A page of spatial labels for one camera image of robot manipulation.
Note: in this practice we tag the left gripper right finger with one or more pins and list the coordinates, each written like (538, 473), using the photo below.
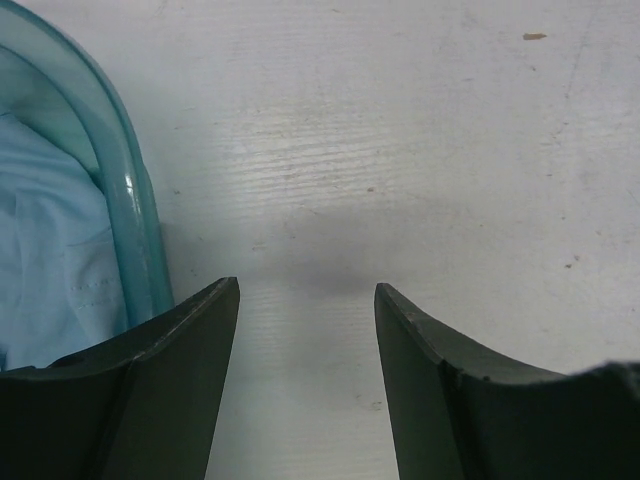
(460, 410)

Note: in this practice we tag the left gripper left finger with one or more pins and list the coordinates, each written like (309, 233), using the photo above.
(142, 405)

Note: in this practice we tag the light blue t shirt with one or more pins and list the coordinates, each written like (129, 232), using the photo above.
(60, 284)

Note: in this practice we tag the teal plastic bin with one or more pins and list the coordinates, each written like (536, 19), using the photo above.
(51, 84)

